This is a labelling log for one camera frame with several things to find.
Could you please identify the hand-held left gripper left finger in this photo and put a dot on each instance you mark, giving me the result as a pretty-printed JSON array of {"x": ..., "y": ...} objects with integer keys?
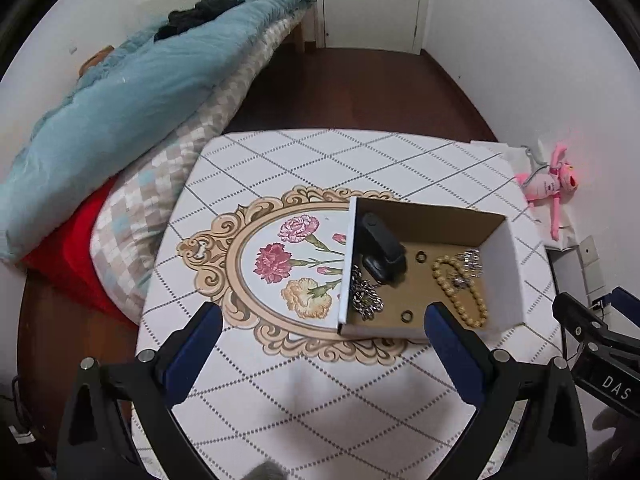
[{"x": 195, "y": 350}]

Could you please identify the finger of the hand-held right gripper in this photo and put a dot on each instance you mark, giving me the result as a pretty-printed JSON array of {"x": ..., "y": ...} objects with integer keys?
[
  {"x": 575, "y": 312},
  {"x": 627, "y": 300}
]

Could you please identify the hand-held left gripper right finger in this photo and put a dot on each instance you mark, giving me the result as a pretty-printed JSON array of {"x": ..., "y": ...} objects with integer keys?
[{"x": 451, "y": 350}]

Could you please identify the white cardboard box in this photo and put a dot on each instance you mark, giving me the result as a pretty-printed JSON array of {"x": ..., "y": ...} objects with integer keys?
[{"x": 505, "y": 280}]

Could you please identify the black wristband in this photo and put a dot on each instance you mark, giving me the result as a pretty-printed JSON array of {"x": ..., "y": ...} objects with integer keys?
[{"x": 382, "y": 245}]

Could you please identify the black charger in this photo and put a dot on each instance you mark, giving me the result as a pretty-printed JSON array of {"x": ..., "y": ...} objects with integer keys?
[{"x": 599, "y": 304}]

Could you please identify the diamond pattern floral tablecloth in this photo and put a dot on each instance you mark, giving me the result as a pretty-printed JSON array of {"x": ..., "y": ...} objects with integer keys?
[{"x": 280, "y": 400}]

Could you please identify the pink plush toy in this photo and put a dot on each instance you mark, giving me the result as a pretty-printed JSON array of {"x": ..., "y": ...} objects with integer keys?
[{"x": 545, "y": 185}]

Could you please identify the checkered pillow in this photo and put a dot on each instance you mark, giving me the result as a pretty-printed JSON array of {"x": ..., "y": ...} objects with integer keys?
[{"x": 145, "y": 210}]

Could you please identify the red blanket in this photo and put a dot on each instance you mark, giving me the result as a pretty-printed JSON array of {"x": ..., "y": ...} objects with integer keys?
[{"x": 70, "y": 255}]

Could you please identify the white tote bag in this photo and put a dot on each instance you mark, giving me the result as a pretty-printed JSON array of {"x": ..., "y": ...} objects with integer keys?
[{"x": 505, "y": 152}]

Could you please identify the light blue duvet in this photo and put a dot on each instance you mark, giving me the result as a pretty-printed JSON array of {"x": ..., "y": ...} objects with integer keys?
[{"x": 125, "y": 110}]

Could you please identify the black clothes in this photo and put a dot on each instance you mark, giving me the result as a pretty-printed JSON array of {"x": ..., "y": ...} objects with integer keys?
[{"x": 200, "y": 12}]

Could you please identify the wooden bed leg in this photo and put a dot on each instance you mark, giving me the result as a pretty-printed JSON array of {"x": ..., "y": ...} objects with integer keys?
[{"x": 305, "y": 30}]

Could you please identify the white door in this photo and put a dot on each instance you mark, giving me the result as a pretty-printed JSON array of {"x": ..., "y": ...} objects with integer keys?
[{"x": 372, "y": 5}]

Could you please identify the white wall socket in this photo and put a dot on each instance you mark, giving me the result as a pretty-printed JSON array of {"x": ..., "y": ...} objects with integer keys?
[
  {"x": 587, "y": 250},
  {"x": 595, "y": 282}
]

